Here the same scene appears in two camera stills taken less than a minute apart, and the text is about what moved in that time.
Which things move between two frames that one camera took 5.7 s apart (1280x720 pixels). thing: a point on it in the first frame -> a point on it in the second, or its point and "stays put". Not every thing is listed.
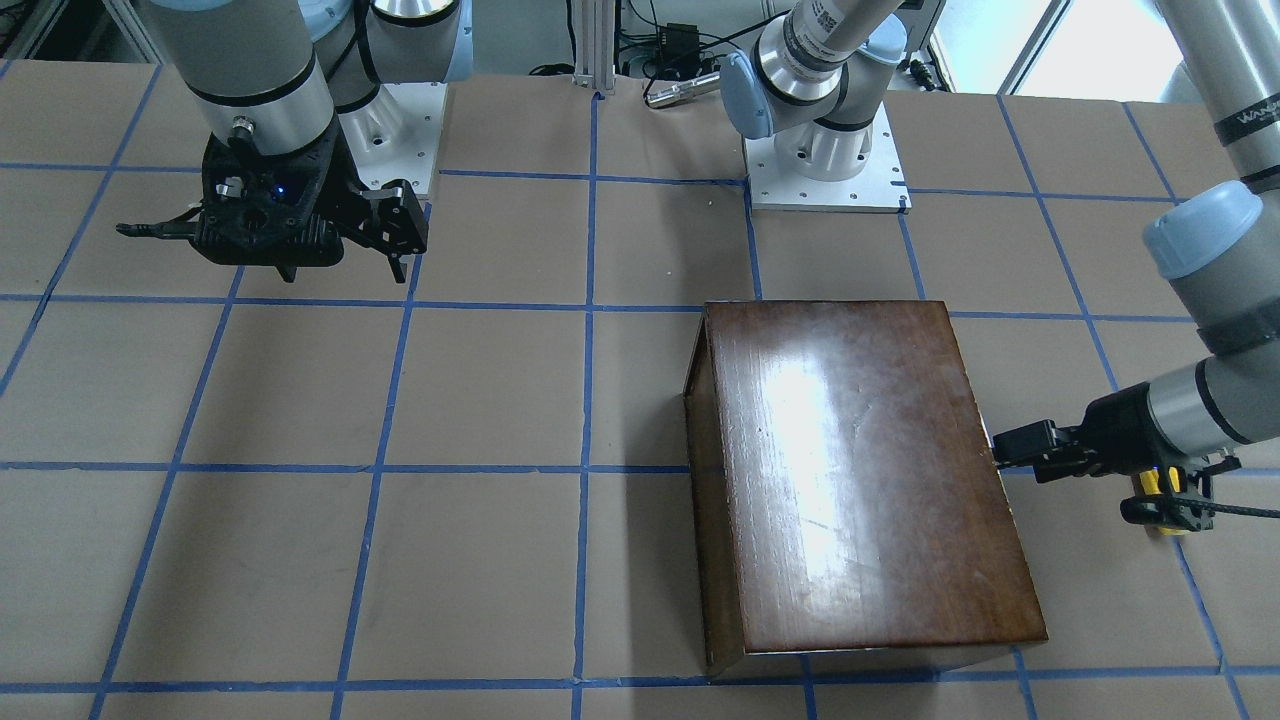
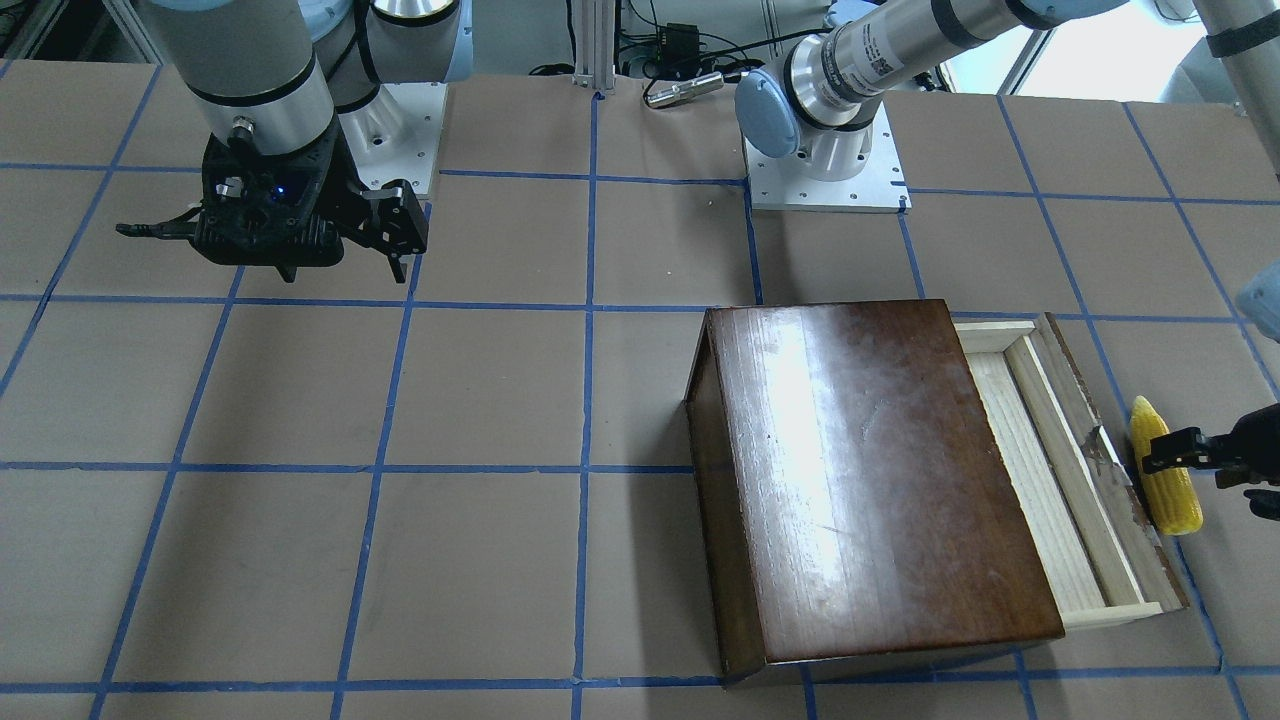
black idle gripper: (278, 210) stays put
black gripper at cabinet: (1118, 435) -> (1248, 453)
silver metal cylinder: (684, 90) stays put
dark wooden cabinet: (845, 494) stays put
